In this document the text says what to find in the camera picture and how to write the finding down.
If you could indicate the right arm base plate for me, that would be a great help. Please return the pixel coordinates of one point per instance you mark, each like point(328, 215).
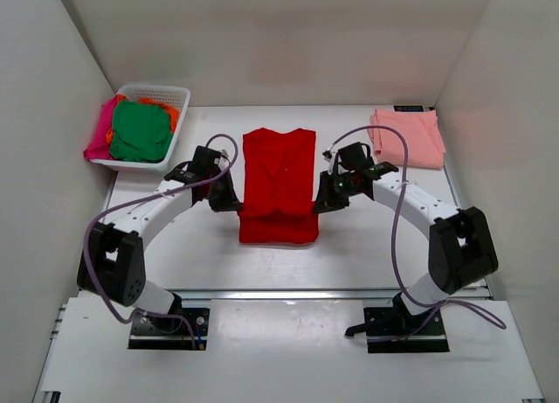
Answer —
point(388, 331)

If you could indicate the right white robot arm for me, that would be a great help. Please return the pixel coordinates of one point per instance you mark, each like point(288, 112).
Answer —
point(460, 245)

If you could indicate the folded pink t shirt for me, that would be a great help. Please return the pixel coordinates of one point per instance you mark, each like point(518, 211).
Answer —
point(419, 130)

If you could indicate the orange t shirt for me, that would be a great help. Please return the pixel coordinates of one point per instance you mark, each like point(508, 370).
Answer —
point(171, 112)

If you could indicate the aluminium table rail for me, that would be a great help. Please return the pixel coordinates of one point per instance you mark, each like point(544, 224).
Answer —
point(364, 294)

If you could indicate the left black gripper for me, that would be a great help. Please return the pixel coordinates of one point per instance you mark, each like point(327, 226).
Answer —
point(231, 200)

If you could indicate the magenta t shirt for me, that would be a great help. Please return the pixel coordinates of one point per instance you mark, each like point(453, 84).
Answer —
point(99, 147)

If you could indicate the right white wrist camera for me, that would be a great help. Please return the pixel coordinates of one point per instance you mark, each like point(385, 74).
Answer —
point(329, 154)

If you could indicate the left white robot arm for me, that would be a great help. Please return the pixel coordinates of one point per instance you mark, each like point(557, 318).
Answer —
point(112, 265)

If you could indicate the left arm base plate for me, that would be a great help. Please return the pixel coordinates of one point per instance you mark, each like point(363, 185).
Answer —
point(150, 333)

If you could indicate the white plastic basket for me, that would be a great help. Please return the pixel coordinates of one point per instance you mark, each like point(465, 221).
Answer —
point(177, 97)

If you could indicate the red t shirt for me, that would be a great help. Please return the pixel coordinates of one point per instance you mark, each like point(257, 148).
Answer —
point(279, 187)

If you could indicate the green t shirt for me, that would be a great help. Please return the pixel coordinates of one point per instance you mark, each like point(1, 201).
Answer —
point(140, 133)

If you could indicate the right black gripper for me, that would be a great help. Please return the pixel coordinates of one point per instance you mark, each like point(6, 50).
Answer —
point(325, 200)

